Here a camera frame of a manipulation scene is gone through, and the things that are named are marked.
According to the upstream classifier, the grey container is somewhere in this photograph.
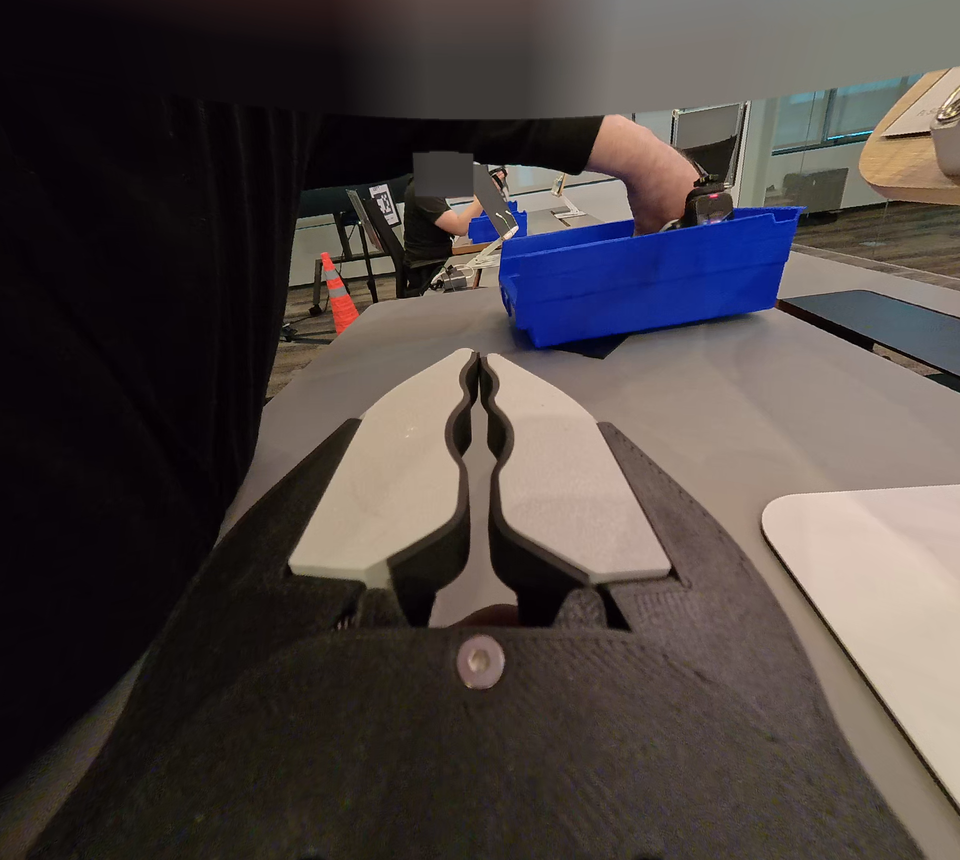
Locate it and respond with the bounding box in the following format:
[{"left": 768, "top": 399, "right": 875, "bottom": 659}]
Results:
[{"left": 930, "top": 87, "right": 960, "bottom": 178}]

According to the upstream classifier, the marker sign on easel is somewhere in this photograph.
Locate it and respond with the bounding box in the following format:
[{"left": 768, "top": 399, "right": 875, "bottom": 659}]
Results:
[{"left": 346, "top": 183, "right": 400, "bottom": 253}]

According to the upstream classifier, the person's left forearm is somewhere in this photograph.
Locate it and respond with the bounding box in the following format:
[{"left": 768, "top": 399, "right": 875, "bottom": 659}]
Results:
[{"left": 583, "top": 115, "right": 710, "bottom": 237}]

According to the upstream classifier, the blue plastic bin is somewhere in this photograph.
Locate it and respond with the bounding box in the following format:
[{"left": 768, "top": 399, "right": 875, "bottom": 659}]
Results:
[
  {"left": 497, "top": 206, "right": 807, "bottom": 351},
  {"left": 468, "top": 200, "right": 528, "bottom": 243}
]

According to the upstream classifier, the grey tilted board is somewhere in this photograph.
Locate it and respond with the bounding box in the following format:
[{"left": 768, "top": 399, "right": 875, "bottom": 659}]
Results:
[{"left": 472, "top": 162, "right": 520, "bottom": 270}]

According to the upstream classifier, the person in black sleeve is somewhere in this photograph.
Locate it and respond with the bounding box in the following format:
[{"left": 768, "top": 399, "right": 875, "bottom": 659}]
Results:
[{"left": 0, "top": 91, "right": 605, "bottom": 793}]

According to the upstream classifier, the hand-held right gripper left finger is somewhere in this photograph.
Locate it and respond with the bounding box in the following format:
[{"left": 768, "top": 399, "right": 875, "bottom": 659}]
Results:
[{"left": 288, "top": 348, "right": 481, "bottom": 624}]

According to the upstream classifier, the orange traffic cone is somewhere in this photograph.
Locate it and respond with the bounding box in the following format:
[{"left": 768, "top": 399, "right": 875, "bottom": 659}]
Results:
[{"left": 320, "top": 252, "right": 361, "bottom": 336}]

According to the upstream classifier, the white desk mat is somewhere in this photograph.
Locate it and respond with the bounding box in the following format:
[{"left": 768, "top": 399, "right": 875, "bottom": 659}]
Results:
[{"left": 761, "top": 485, "right": 960, "bottom": 812}]

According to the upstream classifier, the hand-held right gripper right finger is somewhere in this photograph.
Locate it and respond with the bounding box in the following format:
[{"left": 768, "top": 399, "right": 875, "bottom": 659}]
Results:
[{"left": 480, "top": 353, "right": 674, "bottom": 624}]

